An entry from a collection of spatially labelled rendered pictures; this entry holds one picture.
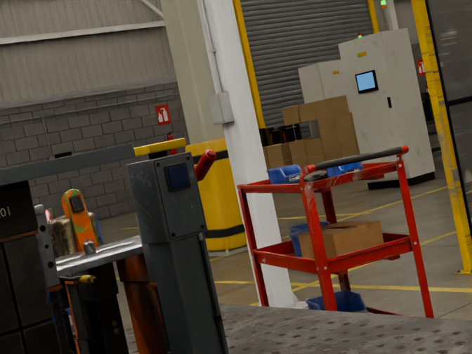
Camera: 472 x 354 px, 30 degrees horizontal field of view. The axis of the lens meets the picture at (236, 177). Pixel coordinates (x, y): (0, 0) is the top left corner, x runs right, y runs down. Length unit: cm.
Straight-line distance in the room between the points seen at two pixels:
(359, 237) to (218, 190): 496
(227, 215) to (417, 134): 392
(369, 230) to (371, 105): 814
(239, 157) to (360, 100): 658
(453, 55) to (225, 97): 149
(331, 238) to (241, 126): 194
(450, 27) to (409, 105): 584
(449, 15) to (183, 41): 341
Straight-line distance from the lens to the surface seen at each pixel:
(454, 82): 573
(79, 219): 166
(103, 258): 143
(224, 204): 844
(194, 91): 848
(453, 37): 579
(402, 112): 1148
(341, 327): 191
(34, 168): 104
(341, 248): 350
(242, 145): 529
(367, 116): 1175
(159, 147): 118
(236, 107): 529
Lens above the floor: 116
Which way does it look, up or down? 3 degrees down
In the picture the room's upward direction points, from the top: 12 degrees counter-clockwise
